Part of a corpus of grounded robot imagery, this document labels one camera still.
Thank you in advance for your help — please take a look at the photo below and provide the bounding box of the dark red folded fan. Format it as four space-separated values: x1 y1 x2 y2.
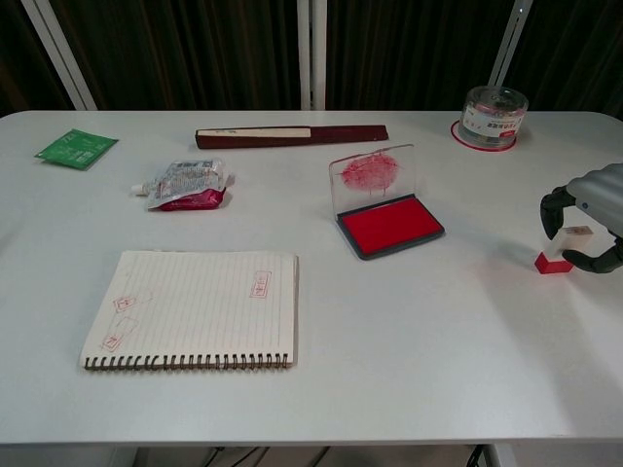
194 124 390 151

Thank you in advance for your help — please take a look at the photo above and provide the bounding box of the green sachet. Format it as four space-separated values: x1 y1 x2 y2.
33 127 120 172

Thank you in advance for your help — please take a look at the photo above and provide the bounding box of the silver red spout pouch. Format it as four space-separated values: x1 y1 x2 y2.
129 156 237 213

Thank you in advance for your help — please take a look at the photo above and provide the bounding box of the red ink pad clear lid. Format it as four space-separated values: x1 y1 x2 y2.
328 142 446 262

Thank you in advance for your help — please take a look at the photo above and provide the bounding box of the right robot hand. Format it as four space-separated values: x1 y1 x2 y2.
538 162 623 276

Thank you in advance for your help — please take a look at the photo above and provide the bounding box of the clear round container red base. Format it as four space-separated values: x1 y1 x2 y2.
450 85 531 153

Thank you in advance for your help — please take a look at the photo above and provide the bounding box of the spiral lined notebook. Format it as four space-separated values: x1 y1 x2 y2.
80 249 300 375

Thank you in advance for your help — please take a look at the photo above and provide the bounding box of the white frame post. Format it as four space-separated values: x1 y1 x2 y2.
21 0 98 111
296 0 328 111
488 0 535 91

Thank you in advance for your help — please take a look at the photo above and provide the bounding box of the red white stamp block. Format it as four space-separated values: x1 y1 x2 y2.
533 226 598 276

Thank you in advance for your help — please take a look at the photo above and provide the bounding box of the black curtain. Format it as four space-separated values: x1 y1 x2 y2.
0 0 623 118

